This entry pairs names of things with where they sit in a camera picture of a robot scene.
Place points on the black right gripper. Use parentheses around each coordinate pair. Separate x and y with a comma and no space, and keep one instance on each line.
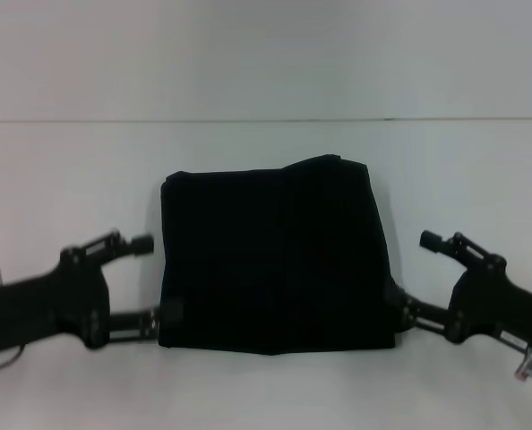
(499,304)

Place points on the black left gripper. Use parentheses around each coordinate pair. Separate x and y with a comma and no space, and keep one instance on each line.
(46,304)

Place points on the black FREE print shirt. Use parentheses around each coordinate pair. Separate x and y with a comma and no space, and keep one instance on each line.
(275,251)

